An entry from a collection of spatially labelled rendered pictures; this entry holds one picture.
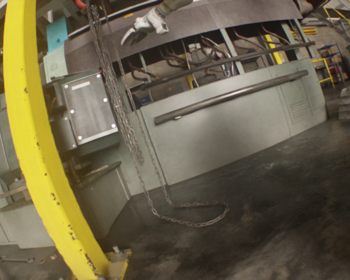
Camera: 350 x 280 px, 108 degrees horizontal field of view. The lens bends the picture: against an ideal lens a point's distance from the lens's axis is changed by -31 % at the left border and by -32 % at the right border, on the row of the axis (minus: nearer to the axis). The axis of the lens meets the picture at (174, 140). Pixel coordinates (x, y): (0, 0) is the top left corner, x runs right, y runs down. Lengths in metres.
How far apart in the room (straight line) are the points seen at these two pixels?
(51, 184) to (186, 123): 1.01
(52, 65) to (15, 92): 1.27
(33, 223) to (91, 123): 0.66
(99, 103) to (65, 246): 0.66
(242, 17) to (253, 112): 0.87
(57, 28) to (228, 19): 1.61
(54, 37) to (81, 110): 1.23
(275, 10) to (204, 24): 0.80
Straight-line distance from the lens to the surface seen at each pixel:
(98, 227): 0.91
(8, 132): 1.09
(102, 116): 0.93
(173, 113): 1.21
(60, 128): 0.89
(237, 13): 1.80
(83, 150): 0.97
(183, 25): 1.60
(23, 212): 1.19
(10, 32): 0.77
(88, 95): 0.96
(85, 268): 0.62
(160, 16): 0.81
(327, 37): 10.95
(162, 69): 6.51
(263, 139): 1.47
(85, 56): 1.66
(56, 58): 1.88
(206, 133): 1.32
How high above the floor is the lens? 0.36
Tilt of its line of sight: 3 degrees down
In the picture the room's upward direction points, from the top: 20 degrees counter-clockwise
